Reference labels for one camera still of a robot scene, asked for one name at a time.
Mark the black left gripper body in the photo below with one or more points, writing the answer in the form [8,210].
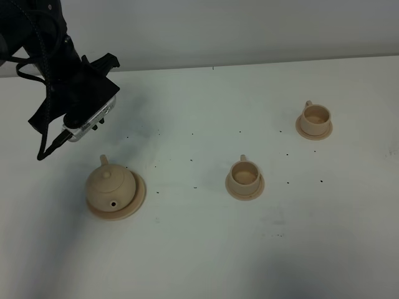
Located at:
[80,88]

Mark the beige near cup saucer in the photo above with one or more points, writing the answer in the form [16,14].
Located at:
[244,192]

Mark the beige cup saucer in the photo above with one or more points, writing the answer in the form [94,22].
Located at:
[324,135]
[244,192]

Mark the beige teacup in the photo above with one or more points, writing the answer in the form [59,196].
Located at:
[244,171]
[315,118]

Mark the beige far cup saucer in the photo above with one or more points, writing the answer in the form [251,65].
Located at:
[324,135]

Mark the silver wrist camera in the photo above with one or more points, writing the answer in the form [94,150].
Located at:
[91,123]

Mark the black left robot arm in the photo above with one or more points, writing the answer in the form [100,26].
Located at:
[34,36]

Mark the beige near teacup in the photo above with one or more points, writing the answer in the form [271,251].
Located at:
[244,171]

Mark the beige clay teapot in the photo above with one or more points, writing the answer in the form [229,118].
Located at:
[110,187]

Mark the beige far teacup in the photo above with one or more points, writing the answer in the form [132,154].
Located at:
[315,118]

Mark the beige teapot saucer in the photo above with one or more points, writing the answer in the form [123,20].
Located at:
[127,211]

